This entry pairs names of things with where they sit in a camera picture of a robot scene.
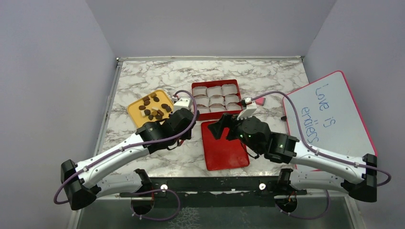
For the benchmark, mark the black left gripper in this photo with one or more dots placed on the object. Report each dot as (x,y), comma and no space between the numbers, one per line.
(187,135)

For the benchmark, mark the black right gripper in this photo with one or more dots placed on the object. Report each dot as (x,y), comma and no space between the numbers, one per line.
(227,120)

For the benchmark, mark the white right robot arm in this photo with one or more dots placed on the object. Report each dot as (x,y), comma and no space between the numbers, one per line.
(355,176)

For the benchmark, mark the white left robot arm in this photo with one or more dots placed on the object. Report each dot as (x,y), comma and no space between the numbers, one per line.
(85,181)

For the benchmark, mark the red chocolate box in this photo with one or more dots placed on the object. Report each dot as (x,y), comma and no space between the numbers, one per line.
(217,115)

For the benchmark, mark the white paper cup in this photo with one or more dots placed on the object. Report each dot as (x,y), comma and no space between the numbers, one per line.
(231,98)
(203,110)
(216,99)
(214,91)
(199,90)
(228,89)
(233,107)
(202,100)
(217,108)

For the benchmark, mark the red box lid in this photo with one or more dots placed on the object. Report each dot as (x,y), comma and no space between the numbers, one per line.
(222,154)

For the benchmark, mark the yellow plastic tray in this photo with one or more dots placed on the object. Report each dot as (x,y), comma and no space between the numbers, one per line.
(155,106)

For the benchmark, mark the pink whiteboard eraser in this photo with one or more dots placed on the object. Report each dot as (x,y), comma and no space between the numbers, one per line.
(260,101)

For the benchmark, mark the pink framed whiteboard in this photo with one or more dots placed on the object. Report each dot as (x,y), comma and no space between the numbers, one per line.
(326,115)

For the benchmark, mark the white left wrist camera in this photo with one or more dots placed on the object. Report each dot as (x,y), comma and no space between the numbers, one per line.
(181,102)

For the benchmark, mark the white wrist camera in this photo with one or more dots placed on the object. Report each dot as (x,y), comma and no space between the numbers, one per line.
(249,107)
(181,102)

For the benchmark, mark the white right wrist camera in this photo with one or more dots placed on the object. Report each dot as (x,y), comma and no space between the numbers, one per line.
(249,107)

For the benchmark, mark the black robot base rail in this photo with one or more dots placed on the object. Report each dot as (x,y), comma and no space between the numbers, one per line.
(207,192)

